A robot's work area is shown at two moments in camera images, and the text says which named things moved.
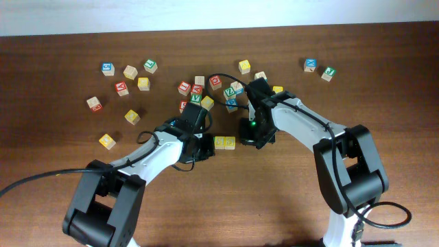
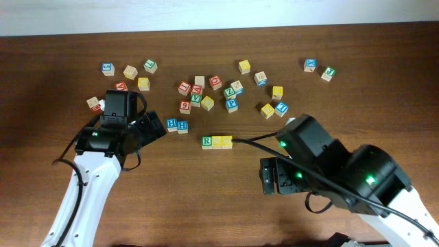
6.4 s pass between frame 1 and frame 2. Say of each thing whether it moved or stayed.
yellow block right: stayed
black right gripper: moved
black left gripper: moved
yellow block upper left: stayed
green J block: stayed
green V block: stayed
